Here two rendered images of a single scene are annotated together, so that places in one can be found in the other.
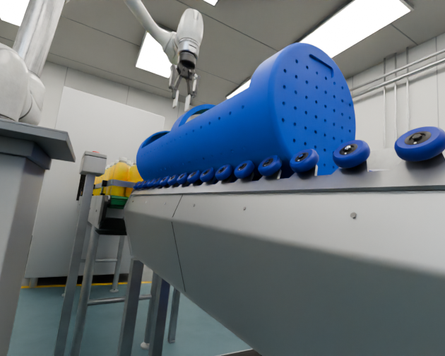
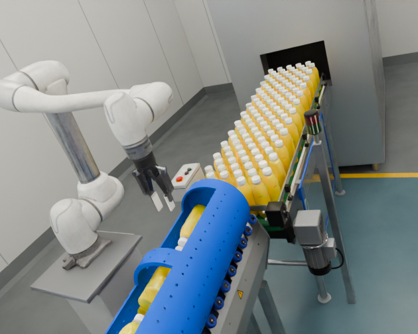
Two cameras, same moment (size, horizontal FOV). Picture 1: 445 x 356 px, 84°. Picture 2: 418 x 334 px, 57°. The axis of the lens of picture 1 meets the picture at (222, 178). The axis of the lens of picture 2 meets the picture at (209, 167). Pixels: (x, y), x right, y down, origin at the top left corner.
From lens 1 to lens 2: 1.61 m
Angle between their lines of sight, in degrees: 72
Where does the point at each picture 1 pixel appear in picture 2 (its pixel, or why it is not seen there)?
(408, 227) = not seen: outside the picture
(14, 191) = (102, 303)
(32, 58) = (81, 172)
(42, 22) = (66, 144)
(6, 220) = (109, 313)
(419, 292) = not seen: outside the picture
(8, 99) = (77, 243)
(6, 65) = (64, 228)
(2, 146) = not seen: hidden behind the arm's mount
